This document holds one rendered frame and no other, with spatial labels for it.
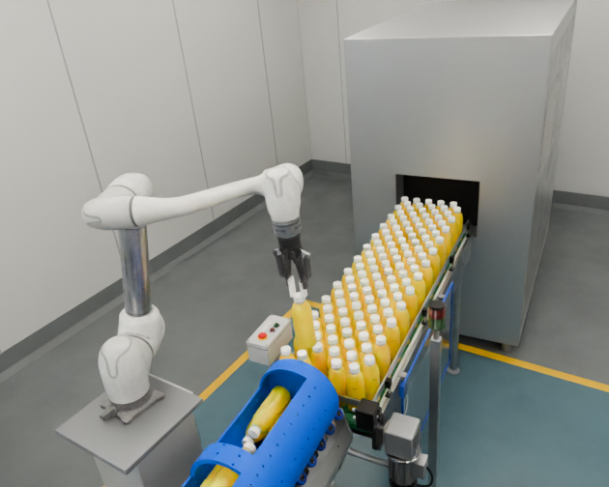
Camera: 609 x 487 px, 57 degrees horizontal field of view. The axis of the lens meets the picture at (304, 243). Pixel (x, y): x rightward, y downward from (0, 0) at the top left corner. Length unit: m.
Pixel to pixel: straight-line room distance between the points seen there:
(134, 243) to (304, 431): 0.88
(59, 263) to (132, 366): 2.55
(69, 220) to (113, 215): 2.73
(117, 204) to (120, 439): 0.84
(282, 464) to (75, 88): 3.40
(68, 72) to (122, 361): 2.79
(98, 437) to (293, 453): 0.76
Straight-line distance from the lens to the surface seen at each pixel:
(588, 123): 5.76
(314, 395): 1.88
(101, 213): 1.86
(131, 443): 2.14
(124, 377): 2.13
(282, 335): 2.34
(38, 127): 4.35
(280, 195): 1.68
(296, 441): 1.79
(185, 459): 2.43
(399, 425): 2.23
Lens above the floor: 2.48
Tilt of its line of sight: 28 degrees down
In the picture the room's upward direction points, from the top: 6 degrees counter-clockwise
